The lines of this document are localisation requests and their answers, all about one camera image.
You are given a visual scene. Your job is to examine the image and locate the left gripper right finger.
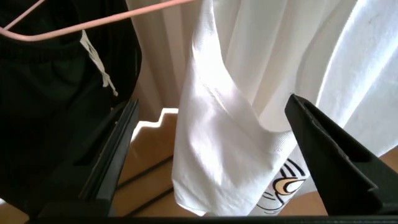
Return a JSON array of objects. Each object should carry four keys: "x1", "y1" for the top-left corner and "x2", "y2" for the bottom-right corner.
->
[{"x1": 284, "y1": 94, "x2": 398, "y2": 216}]

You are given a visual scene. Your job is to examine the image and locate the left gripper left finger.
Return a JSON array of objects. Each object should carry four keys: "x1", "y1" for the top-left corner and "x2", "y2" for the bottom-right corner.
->
[{"x1": 29, "y1": 98, "x2": 140, "y2": 218}]

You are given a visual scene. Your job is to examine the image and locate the white printed T-shirt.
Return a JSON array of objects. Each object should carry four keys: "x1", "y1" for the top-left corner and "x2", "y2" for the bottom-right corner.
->
[{"x1": 172, "y1": 0, "x2": 398, "y2": 217}]

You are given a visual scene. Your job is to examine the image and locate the pink clothes hanger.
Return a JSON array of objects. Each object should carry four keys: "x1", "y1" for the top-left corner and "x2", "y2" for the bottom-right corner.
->
[{"x1": 0, "y1": 0, "x2": 195, "y2": 43}]

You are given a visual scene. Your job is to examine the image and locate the black shorts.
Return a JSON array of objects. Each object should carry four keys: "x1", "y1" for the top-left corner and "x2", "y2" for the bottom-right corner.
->
[{"x1": 0, "y1": 0, "x2": 143, "y2": 215}]

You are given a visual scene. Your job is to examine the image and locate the beige curtain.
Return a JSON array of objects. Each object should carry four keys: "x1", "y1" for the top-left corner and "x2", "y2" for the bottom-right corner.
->
[{"x1": 126, "y1": 0, "x2": 203, "y2": 124}]

